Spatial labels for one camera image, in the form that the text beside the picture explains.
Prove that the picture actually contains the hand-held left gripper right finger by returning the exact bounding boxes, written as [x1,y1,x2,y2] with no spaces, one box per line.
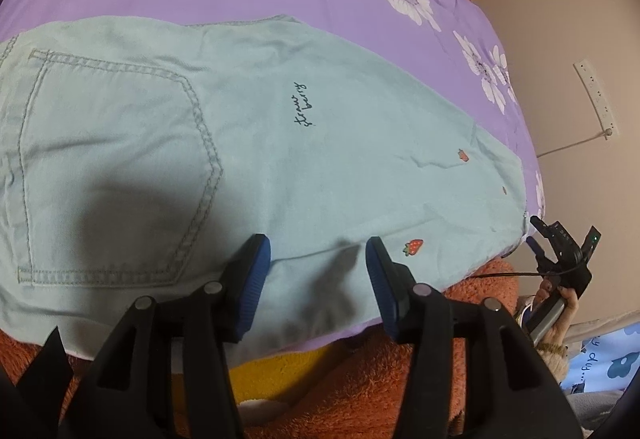
[365,236,583,439]

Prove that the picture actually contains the grey cloth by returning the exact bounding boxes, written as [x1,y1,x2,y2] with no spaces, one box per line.
[567,389,627,431]

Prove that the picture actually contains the orange fuzzy blanket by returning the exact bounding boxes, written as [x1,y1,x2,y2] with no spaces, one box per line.
[0,259,571,439]

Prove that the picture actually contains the white power strip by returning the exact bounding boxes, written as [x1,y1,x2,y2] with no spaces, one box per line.
[573,60,621,140]

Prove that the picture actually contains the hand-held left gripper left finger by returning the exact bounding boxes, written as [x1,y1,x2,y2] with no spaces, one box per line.
[57,233,273,439]

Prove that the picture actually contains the purple floral bedsheet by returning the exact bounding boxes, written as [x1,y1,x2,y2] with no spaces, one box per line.
[0,0,546,230]

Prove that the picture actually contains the person's right hand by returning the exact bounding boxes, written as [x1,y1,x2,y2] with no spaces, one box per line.
[532,281,581,350]

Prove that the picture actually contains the blue flower print cloth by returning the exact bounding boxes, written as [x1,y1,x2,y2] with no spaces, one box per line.
[560,326,640,392]

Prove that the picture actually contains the light blue strawberry pants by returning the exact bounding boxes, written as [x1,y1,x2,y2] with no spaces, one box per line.
[0,14,530,352]

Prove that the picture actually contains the person's right forearm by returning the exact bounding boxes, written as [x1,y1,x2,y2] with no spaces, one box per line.
[534,341,574,391]

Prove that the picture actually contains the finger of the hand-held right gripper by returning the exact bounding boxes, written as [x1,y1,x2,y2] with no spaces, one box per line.
[530,216,557,241]
[526,238,550,266]

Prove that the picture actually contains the thin black cable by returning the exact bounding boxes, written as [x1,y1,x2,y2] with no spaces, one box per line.
[470,269,587,281]

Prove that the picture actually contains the white power cable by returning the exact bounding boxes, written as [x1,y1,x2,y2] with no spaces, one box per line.
[537,132,611,159]

